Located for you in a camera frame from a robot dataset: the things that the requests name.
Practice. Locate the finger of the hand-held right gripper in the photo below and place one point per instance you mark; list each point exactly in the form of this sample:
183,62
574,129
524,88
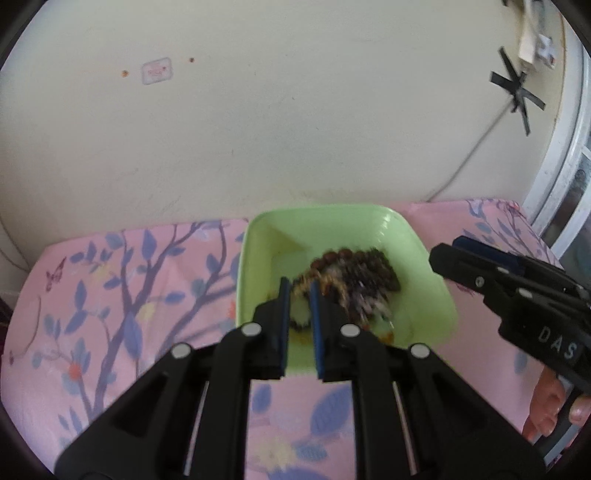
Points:
489,254
471,272

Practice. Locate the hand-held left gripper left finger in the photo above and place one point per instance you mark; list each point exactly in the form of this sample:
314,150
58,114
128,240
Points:
285,332

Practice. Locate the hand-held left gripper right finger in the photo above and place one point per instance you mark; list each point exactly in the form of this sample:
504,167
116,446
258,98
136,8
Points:
316,337

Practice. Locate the white pearly jewelry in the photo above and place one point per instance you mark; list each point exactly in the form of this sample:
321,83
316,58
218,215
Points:
369,307

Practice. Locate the green plastic container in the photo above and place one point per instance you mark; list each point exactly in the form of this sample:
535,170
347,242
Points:
277,230

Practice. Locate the person's right hand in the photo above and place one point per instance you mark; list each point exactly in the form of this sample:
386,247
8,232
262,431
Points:
547,397

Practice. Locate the small amber bead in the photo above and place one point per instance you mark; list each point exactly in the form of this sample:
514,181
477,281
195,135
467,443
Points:
388,336

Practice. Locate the pink floral bed sheet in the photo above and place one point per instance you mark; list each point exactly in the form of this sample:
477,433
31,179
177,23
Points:
138,300

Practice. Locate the black tape strips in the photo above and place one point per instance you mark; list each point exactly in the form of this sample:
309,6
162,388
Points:
519,90

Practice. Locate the white power adapter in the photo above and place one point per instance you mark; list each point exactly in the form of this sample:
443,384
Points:
535,41

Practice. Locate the white window frame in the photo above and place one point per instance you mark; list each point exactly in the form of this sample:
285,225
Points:
563,184

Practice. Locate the small wall sticker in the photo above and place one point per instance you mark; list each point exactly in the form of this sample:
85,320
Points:
157,70

